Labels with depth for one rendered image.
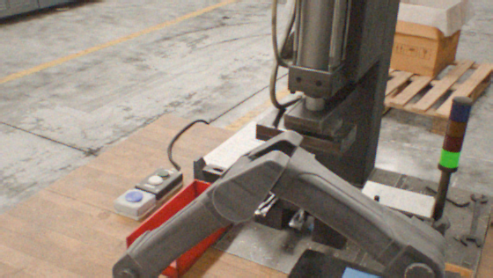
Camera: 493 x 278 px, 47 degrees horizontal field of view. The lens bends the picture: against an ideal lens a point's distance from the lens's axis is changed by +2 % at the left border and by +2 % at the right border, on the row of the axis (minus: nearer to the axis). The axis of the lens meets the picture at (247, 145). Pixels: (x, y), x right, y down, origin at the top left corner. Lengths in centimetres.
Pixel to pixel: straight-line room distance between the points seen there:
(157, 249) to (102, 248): 33
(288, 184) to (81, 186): 78
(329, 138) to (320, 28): 21
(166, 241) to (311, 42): 44
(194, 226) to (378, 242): 26
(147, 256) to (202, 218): 13
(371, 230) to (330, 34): 42
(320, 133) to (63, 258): 56
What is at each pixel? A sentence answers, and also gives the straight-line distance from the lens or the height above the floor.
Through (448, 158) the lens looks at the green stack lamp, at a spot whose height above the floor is 107.
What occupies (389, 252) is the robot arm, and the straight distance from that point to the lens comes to 75.
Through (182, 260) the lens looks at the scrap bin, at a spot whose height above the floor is 94.
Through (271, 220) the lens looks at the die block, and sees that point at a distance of 123.
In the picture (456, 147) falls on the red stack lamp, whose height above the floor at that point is 110.
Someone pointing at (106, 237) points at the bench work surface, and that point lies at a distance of 124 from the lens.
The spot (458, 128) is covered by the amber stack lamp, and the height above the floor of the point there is 114.
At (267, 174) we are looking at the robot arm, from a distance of 72.
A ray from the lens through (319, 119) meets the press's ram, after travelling 107.
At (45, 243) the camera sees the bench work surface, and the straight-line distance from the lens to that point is 125.
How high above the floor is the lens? 163
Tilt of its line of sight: 28 degrees down
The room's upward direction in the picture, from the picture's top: 1 degrees clockwise
